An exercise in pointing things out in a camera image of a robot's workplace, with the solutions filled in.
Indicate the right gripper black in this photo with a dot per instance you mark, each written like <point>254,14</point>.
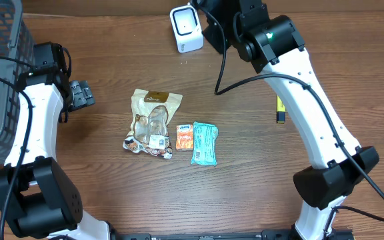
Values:
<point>214,43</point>

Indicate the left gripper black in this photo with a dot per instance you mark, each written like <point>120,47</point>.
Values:
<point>81,94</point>

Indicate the beige snack bag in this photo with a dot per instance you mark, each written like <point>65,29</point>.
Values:
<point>151,113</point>

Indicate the yellow marker pen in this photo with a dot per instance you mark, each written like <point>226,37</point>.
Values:
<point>281,111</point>

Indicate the teal tissue packet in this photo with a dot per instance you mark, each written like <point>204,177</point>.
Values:
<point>204,142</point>

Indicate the orange snack packet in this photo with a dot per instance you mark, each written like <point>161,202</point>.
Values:
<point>184,137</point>

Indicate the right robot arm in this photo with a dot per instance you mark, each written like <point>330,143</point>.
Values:
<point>277,52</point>

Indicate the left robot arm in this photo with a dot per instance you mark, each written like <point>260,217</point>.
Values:
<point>37,199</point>

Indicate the white barcode scanner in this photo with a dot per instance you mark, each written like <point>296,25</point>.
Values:
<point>186,28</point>

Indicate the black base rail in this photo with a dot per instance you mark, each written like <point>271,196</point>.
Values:
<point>205,236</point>

